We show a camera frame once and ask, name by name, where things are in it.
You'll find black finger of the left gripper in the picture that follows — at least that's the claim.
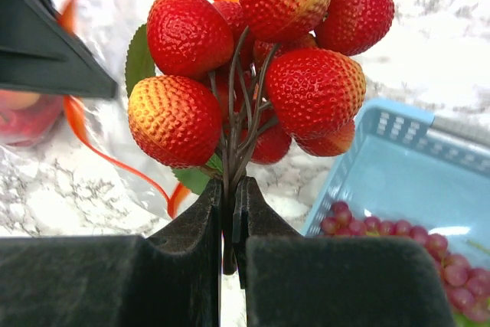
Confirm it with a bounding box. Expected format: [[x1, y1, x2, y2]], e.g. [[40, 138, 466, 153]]
[[1, 0, 117, 99]]

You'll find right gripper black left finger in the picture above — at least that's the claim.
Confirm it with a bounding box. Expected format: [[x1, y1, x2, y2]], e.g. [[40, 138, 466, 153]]
[[1, 180, 222, 326]]

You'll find blue plastic basket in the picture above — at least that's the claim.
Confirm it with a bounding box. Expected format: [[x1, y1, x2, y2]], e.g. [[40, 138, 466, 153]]
[[302, 99, 489, 267]]

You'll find purple grape bunch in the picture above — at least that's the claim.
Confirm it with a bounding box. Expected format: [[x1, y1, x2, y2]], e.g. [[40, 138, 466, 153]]
[[319, 201, 489, 326]]

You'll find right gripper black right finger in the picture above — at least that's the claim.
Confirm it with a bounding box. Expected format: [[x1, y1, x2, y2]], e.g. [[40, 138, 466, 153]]
[[232, 177, 454, 326]]

